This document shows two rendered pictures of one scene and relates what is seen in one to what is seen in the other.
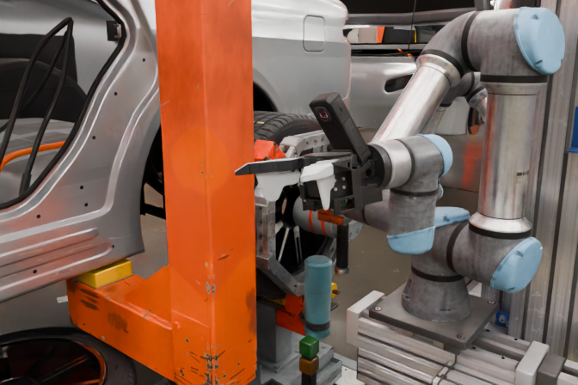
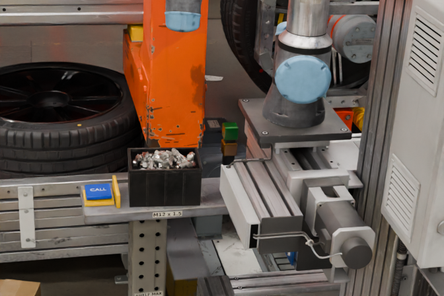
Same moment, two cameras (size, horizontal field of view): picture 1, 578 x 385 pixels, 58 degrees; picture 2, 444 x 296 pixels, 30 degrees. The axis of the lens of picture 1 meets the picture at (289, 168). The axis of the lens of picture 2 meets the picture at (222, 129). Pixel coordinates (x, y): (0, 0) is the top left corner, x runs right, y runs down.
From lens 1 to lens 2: 1.43 m
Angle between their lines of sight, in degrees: 38
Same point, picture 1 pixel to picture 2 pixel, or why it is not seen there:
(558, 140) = not seen: outside the picture
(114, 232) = not seen: outside the picture
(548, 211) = (383, 49)
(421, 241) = (175, 21)
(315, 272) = not seen: hidden behind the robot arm
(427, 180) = not seen: outside the picture
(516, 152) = not seen: outside the picture
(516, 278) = (286, 86)
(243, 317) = (186, 87)
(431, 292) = (271, 94)
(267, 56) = not seen: outside the picture
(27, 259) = not seen: outside the picture
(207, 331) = (147, 84)
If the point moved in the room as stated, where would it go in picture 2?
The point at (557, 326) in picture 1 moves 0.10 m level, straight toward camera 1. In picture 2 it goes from (375, 165) to (335, 170)
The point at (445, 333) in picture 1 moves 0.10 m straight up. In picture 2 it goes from (258, 127) to (261, 87)
